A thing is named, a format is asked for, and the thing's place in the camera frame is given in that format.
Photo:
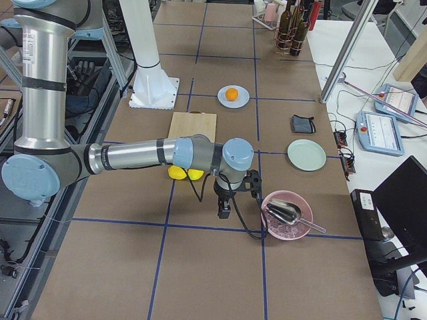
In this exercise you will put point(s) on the dark brown wine bottle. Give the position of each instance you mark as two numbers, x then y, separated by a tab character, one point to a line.
284	23

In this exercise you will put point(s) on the pink bowl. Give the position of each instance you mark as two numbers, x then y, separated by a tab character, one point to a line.
284	231

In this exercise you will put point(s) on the grey folded cloth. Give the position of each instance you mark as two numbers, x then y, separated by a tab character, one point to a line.
303	124

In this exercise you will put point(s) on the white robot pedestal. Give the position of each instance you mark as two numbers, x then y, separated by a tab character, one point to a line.
152	88

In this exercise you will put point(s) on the dark green wine bottle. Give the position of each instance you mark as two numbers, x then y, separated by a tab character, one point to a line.
299	37

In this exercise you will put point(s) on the yellow lemon outer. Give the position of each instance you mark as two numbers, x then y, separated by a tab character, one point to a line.
176	173

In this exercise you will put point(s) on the teach pendant tablet far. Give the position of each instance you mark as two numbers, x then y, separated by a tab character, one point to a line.
403	99

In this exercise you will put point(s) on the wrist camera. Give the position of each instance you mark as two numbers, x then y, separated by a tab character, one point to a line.
253	183

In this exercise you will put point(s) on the orange fruit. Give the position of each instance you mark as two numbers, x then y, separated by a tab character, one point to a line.
232	94

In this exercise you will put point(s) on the pink cup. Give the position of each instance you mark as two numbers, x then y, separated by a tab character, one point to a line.
270	15

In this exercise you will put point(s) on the light blue plate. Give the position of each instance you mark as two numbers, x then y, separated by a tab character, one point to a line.
242	100

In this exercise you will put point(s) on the reacher grabber stick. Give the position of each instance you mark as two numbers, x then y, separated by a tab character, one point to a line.
411	120

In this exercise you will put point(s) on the yellow lemon near board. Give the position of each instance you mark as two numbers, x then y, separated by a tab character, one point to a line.
195	174

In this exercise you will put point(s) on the copper wire bottle rack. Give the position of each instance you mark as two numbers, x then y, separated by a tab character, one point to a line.
283	50

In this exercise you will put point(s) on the metal scoop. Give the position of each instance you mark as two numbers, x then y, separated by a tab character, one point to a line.
289	214

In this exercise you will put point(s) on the light green plate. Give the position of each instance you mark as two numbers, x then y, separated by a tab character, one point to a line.
306	155

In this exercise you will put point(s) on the white cup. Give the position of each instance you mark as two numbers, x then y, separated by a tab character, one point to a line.
260	6

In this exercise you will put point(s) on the teach pendant tablet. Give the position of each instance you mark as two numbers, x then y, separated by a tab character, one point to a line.
379	133
403	99

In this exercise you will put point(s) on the red thermos bottle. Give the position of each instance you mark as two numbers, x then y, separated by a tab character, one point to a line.
314	12

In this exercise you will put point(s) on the bamboo cutting board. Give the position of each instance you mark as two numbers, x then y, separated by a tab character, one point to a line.
188	124

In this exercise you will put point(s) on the aluminium frame post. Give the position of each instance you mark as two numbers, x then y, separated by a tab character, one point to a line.
350	42

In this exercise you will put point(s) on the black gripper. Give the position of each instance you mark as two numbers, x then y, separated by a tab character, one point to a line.
221	194

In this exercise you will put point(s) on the black computer monitor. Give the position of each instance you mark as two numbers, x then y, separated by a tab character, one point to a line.
401	200

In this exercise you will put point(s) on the olive wine bottle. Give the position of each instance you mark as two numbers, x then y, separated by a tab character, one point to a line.
297	16

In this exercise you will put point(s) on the white wire cup rack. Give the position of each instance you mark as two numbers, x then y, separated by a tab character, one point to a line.
260	18

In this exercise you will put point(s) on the teach pendant tablet near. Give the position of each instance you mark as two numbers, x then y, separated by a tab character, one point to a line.
379	133

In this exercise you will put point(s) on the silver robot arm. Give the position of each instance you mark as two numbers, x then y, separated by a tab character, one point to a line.
44	163

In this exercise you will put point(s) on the black desktop box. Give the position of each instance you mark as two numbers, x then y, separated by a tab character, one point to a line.
367	217

